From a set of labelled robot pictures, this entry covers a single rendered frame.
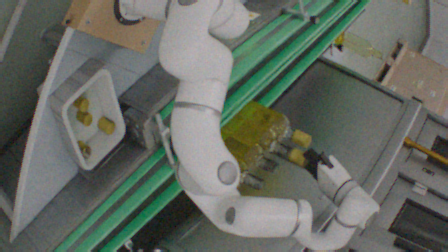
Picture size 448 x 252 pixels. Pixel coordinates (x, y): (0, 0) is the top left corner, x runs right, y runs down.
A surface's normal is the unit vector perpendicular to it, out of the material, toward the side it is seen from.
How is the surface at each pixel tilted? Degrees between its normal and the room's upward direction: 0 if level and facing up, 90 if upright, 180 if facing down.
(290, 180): 90
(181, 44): 82
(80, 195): 90
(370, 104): 90
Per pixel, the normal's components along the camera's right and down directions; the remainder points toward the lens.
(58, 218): -0.15, -0.72
